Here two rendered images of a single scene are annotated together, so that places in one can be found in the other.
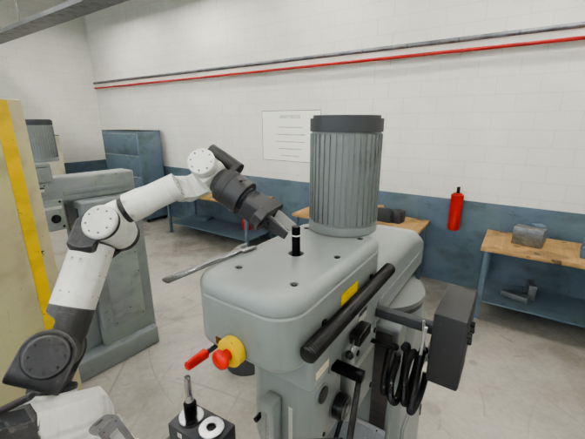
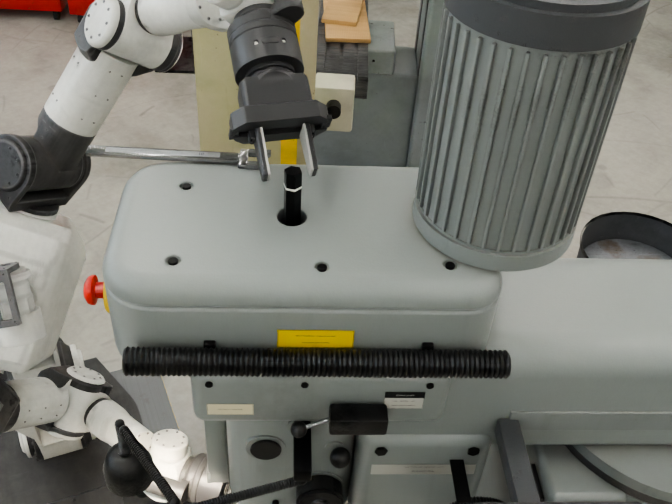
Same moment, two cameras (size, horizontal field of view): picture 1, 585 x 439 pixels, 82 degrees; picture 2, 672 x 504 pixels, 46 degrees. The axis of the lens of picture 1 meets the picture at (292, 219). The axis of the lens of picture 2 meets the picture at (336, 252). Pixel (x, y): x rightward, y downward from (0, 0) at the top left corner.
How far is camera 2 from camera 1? 0.77 m
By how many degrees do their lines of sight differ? 50
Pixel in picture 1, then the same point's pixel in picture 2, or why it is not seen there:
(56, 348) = (12, 162)
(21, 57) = not seen: outside the picture
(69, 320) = (48, 135)
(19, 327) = not seen: hidden behind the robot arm
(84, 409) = (31, 243)
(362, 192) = (478, 175)
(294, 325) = (125, 312)
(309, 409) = (239, 449)
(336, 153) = (446, 60)
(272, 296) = (118, 255)
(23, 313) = not seen: hidden behind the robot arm
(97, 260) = (94, 74)
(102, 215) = (103, 13)
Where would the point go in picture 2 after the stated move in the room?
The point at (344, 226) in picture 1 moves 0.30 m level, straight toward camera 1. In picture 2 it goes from (434, 222) to (189, 293)
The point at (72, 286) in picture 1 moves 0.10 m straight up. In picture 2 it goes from (61, 95) to (49, 34)
